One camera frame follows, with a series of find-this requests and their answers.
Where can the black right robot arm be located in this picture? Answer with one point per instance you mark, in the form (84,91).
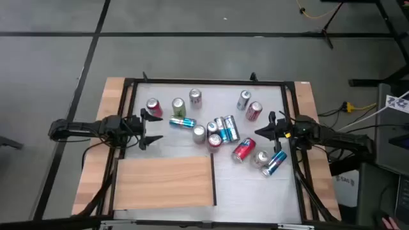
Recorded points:
(335,135)

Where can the black tripod stand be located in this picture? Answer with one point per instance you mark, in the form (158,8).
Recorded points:
(325,32)

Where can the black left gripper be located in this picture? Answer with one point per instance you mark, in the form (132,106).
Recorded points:
(131,129)

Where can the silver Diet Coke can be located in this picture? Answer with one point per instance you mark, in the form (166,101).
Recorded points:
(260,158)

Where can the black shelf side frame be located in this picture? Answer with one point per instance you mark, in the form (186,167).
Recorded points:
(213,179)

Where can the white printed box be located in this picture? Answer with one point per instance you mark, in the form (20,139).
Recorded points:
(345,191)

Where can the white marker paper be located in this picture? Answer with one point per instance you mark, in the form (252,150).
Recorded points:
(396,103)

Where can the black desk frame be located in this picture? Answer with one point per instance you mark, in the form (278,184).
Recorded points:
(367,82)

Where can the person's hand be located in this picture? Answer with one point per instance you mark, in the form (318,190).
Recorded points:
(389,223)

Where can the white red Spindrift can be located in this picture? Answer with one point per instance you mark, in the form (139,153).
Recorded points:
(199,133)

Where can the blue silver Red Bull can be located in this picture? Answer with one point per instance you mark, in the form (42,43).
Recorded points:
(222,129)
(211,127)
(243,99)
(232,127)
(274,163)
(182,122)

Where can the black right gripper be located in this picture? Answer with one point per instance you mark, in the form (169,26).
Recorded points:
(284,131)

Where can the dark screen device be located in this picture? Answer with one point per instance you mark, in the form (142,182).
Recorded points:
(403,198)

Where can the grey cabinet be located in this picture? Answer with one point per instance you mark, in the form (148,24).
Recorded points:
(388,143)

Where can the green soda can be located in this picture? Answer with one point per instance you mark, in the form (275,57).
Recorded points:
(179,107)

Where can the black metal table frame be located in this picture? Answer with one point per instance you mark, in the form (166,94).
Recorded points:
(207,81)

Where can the wooden shelf board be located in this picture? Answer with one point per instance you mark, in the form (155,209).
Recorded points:
(163,182)

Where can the silver can with red print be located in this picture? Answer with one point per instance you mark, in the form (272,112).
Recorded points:
(195,98)

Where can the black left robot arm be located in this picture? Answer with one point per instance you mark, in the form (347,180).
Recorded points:
(80,127)

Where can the black floor stand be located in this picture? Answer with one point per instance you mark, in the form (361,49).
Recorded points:
(9,142)

